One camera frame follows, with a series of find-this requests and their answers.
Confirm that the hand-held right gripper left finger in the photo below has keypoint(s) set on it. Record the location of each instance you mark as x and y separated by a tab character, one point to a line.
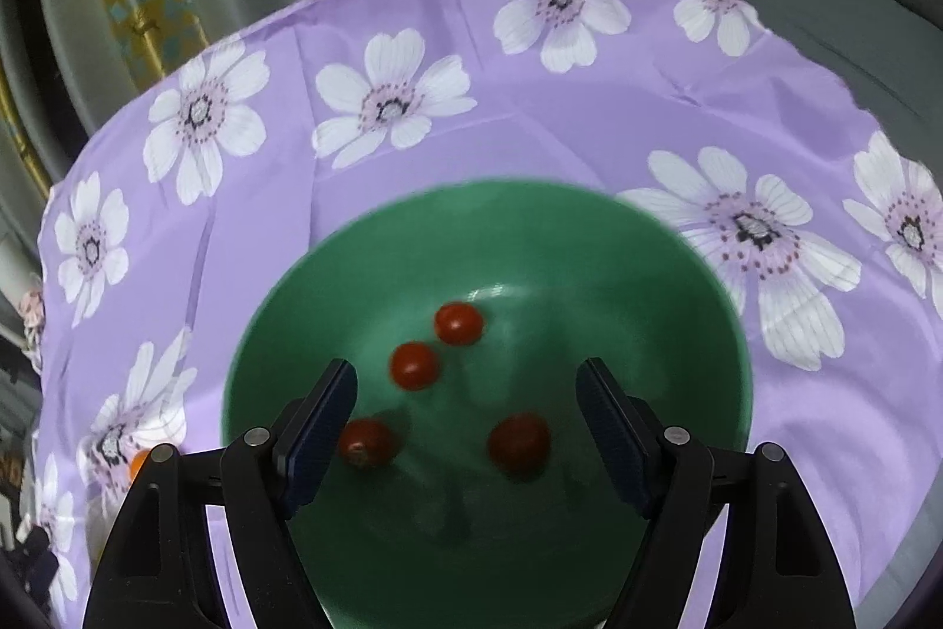
317	437

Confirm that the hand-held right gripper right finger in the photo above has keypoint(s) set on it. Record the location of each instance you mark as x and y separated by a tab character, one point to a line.
615	437

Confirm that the green plastic bowl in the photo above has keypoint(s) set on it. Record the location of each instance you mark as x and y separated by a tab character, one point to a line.
516	260

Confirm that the large orange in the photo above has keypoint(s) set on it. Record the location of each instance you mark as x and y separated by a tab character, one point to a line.
137	464

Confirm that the red cherry tomato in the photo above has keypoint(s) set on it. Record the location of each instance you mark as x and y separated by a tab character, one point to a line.
519	445
370	443
458	323
414	365

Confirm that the purple floral cloth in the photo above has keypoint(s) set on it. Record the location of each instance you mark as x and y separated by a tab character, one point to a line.
516	106

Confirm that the floral cloth pile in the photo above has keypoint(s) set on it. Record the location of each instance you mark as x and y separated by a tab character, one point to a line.
31	327

